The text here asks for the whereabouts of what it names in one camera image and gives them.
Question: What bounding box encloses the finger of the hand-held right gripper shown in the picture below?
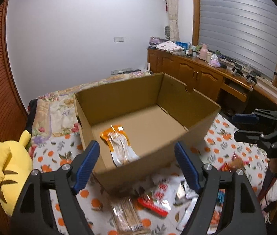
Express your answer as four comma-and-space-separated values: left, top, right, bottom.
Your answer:
234, 128, 277, 150
232, 109, 277, 126

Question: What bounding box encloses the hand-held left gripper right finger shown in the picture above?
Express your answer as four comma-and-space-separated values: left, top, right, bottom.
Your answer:
174, 141, 268, 235

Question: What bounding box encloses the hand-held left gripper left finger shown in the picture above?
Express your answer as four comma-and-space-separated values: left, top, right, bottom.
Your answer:
10, 140, 100, 235

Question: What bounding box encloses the white silver snack packet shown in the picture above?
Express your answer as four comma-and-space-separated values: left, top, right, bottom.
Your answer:
175, 181, 198, 200

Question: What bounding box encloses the orange snack packet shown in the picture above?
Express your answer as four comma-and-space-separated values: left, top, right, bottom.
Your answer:
100, 125, 140, 167

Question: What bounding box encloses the white red snack packet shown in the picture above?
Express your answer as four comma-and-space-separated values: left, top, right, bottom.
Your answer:
137, 182, 172, 217

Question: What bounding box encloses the brown snack packet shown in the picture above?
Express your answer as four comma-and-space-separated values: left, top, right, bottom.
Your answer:
110, 197, 145, 234

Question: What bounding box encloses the brown cardboard box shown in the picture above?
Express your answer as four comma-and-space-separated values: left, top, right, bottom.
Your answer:
73, 72, 221, 196

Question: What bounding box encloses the orange print bed sheet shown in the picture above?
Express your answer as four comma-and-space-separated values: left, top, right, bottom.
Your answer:
31, 114, 277, 235

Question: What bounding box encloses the teal snack packet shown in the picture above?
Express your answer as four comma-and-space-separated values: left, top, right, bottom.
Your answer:
216, 190, 226, 205

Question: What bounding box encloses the plain white snack packet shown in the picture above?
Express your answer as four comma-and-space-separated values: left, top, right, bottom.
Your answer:
178, 199, 199, 230

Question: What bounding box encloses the floral blanket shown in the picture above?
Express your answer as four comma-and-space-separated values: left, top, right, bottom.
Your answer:
27, 70, 154, 152

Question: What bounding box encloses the purple tissue pack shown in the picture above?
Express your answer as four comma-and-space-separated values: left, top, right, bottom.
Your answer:
208, 54, 221, 67

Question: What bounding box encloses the wooden cabinet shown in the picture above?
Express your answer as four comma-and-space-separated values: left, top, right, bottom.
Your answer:
148, 48, 277, 118

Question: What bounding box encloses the dark cloth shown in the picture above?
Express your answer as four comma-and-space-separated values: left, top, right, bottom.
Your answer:
27, 99, 37, 130

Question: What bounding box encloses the yellow plush toy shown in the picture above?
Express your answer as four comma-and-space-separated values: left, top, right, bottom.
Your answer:
0, 128, 33, 217

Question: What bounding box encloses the pink bottle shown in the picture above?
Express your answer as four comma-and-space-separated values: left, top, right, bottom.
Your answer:
199, 44, 208, 60

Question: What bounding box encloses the grey window blind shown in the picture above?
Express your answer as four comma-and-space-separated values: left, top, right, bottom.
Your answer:
199, 0, 277, 79

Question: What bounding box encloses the folded floral cloth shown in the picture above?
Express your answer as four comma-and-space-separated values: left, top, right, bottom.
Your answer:
157, 41, 184, 53

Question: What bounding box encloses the purple box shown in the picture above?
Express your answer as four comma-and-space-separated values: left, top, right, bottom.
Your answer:
149, 37, 168, 48

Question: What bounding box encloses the floral lace curtain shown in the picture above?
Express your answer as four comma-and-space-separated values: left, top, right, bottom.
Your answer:
164, 0, 180, 42

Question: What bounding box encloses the wooden window frame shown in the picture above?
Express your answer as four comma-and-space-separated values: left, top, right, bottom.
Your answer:
192, 0, 277, 87

